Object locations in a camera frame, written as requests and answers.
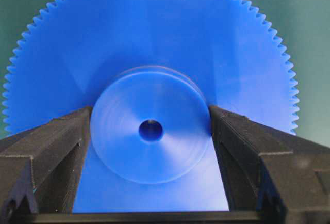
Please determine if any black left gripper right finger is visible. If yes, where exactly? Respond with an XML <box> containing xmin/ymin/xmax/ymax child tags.
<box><xmin>209</xmin><ymin>106</ymin><xmax>329</xmax><ymax>219</ymax></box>

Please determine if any large blue plastic gear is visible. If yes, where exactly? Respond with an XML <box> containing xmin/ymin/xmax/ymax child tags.
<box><xmin>4</xmin><ymin>0</ymin><xmax>298</xmax><ymax>213</ymax></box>

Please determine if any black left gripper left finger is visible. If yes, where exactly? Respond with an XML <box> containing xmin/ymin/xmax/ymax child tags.
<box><xmin>1</xmin><ymin>107</ymin><xmax>92</xmax><ymax>215</ymax></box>

